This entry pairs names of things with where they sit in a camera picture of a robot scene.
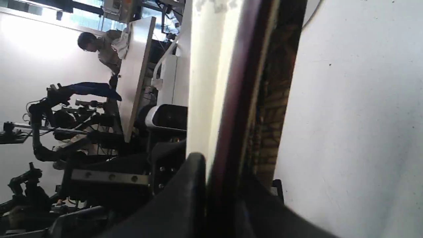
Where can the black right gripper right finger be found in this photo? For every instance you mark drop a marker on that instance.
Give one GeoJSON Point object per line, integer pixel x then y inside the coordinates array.
{"type": "Point", "coordinates": [263, 215]}

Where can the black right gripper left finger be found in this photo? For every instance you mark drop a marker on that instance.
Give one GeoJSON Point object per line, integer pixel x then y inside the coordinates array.
{"type": "Point", "coordinates": [176, 212]}

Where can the folding paper fan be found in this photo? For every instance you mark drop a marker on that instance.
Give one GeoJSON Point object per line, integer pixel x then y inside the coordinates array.
{"type": "Point", "coordinates": [230, 40]}

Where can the background robot arms rig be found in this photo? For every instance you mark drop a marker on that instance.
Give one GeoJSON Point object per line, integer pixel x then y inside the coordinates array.
{"type": "Point", "coordinates": [101, 167]}

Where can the white webcam on stand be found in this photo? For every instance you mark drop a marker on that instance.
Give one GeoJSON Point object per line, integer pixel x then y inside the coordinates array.
{"type": "Point", "coordinates": [169, 117]}

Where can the white board panel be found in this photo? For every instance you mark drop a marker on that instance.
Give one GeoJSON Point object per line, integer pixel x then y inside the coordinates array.
{"type": "Point", "coordinates": [132, 73]}

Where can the person in background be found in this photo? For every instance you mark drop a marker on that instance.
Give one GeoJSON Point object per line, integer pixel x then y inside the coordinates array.
{"type": "Point", "coordinates": [102, 45]}

